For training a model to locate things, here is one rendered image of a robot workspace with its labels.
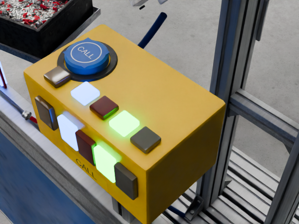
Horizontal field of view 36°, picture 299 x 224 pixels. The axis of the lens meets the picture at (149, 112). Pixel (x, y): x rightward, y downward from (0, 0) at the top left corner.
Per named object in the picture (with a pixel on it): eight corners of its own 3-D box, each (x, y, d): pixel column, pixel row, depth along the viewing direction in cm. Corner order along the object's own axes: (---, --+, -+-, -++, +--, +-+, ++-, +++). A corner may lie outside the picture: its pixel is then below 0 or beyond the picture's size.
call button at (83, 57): (118, 64, 42) (117, 50, 41) (85, 86, 40) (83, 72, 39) (90, 45, 44) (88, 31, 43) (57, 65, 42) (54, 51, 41)
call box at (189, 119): (216, 171, 46) (229, 100, 38) (146, 237, 41) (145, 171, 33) (109, 92, 54) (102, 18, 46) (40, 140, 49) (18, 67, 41)
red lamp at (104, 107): (119, 110, 38) (119, 105, 37) (103, 122, 37) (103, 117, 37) (105, 99, 39) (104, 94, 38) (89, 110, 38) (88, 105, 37)
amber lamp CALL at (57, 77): (72, 79, 40) (71, 74, 40) (56, 89, 39) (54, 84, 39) (59, 69, 41) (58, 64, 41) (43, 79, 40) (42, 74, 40)
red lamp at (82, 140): (99, 163, 40) (96, 142, 37) (94, 167, 39) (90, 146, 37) (83, 149, 41) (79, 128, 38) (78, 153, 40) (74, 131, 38)
